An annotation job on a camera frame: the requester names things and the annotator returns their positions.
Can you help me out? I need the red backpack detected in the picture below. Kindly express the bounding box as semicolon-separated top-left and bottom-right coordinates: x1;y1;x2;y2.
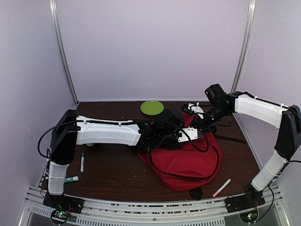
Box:
136;112;247;201

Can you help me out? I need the pink white pen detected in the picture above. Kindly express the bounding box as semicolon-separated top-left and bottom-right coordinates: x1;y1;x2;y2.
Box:
212;178;231;197

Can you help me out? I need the blue white pen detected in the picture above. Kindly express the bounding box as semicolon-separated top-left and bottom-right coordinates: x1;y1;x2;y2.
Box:
80;152;85;174

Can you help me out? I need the green white glue stick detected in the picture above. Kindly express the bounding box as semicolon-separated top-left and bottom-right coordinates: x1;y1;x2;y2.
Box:
64;176;79;183

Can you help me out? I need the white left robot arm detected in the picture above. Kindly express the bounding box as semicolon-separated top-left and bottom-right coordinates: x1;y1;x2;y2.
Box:
37;109;205;209

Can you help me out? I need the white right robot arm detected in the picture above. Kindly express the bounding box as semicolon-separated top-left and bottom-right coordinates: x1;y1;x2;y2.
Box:
182;88;301;208

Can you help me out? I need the green plate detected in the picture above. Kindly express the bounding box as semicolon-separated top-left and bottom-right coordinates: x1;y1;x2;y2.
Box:
140;101;164;116

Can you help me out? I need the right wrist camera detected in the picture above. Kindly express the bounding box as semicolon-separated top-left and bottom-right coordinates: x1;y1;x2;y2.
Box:
205;84;226;105

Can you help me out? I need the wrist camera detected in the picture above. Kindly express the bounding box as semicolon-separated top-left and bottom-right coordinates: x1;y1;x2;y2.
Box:
205;84;226;105
162;109;185;128

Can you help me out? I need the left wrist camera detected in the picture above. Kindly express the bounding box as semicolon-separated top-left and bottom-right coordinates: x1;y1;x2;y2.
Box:
162;109;185;128

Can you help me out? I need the aluminium front rail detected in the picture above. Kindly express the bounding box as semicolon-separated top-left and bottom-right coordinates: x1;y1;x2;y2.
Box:
20;186;289;226

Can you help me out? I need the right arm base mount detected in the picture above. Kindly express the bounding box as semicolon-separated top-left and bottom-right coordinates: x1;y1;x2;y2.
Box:
225;195;265;224

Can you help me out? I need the right aluminium frame post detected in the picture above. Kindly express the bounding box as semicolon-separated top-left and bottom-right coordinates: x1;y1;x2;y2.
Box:
231;0;258;92

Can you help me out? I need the aluminium frame post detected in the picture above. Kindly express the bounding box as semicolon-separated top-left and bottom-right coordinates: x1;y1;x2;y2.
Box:
231;0;258;92
49;0;79;105

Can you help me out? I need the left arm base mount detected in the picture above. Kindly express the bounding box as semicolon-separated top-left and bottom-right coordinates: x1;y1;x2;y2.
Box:
43;195;84;225

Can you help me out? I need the left aluminium frame post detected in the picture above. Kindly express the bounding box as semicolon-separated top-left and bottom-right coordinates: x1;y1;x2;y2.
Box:
49;0;79;105

